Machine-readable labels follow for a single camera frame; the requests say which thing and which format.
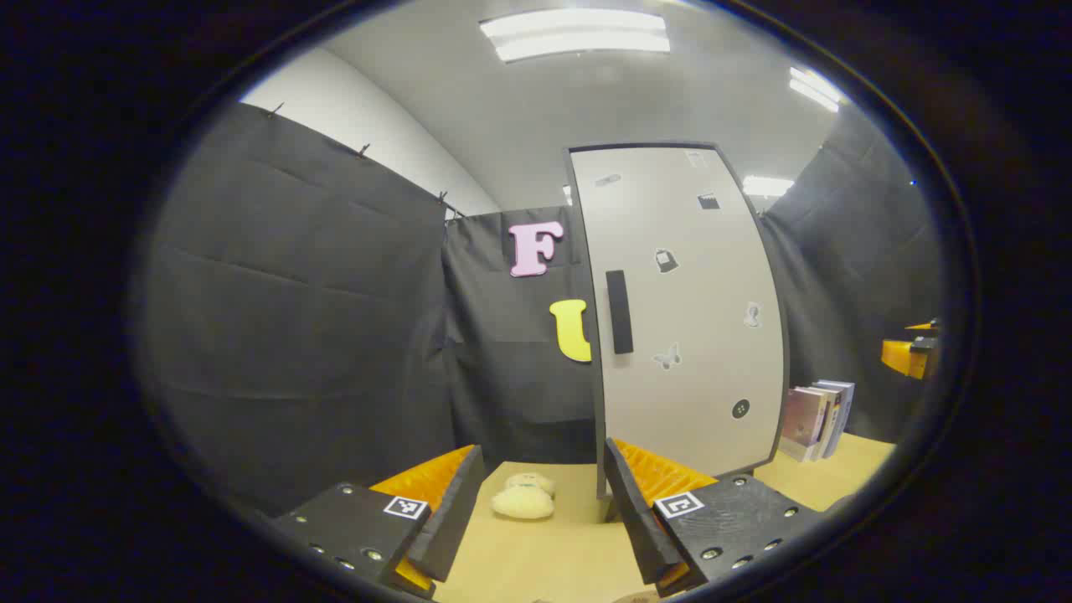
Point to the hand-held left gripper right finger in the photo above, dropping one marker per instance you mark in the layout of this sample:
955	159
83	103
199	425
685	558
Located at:
636	528

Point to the large ceiling light panel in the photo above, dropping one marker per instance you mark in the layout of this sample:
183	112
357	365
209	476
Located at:
578	33

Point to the grey cabinet door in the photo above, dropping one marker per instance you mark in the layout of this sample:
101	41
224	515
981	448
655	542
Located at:
695	394

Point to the black backdrop cloth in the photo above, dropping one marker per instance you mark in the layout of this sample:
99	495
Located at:
293	335

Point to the dark spine book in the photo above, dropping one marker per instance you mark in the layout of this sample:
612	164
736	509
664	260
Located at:
832	419

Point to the cream plush toy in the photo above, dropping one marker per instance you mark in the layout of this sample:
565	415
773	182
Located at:
523	500

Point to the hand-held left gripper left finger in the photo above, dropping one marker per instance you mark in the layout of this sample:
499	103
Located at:
456	519

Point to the pale blue book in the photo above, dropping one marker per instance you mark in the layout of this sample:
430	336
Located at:
846	410

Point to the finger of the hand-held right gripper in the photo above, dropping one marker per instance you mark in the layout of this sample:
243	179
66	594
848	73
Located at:
900	356

